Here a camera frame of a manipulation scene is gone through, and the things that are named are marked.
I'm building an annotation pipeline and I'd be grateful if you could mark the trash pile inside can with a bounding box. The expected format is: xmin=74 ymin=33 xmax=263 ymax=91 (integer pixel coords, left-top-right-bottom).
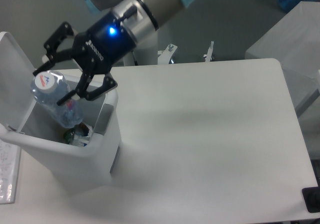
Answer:
xmin=62 ymin=121 xmax=94 ymax=147

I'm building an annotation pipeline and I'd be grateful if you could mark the white trash can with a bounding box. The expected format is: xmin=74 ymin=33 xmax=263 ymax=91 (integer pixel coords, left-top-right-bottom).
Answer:
xmin=0 ymin=68 xmax=122 ymax=186

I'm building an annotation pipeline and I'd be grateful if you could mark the clear plastic wrapper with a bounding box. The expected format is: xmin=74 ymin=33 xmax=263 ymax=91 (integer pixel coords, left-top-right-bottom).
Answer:
xmin=70 ymin=123 xmax=93 ymax=147

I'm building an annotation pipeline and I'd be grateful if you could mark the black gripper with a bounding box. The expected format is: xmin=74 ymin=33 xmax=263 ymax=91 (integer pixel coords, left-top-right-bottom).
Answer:
xmin=32 ymin=9 xmax=138 ymax=106

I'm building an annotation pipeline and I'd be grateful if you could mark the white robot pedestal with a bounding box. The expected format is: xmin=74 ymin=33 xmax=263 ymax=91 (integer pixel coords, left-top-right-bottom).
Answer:
xmin=119 ymin=27 xmax=158 ymax=66

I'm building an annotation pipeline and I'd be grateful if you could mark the white trash can lid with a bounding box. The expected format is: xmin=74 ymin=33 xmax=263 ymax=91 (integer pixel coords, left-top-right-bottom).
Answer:
xmin=0 ymin=31 xmax=36 ymax=134

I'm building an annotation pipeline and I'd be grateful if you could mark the black device at edge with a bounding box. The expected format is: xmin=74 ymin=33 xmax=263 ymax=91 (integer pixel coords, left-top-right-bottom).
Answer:
xmin=302 ymin=187 xmax=320 ymax=213

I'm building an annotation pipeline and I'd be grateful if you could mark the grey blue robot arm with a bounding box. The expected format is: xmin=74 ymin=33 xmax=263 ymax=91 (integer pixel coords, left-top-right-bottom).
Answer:
xmin=33 ymin=0 xmax=195 ymax=106

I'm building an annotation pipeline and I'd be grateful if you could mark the laminated paper sheet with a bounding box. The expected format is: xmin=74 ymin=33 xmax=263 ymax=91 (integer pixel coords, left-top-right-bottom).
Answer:
xmin=0 ymin=141 xmax=21 ymax=205

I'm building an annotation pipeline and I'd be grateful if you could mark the white clamp bracket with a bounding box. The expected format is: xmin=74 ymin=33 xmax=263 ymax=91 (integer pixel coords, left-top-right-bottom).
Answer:
xmin=157 ymin=40 xmax=215 ymax=64

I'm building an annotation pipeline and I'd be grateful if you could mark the grey covered box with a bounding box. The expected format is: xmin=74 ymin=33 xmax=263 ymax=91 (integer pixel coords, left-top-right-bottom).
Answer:
xmin=245 ymin=1 xmax=320 ymax=116

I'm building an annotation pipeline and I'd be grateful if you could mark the clear plastic water bottle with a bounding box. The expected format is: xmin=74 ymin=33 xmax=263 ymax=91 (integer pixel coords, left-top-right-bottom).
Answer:
xmin=30 ymin=70 xmax=84 ymax=128

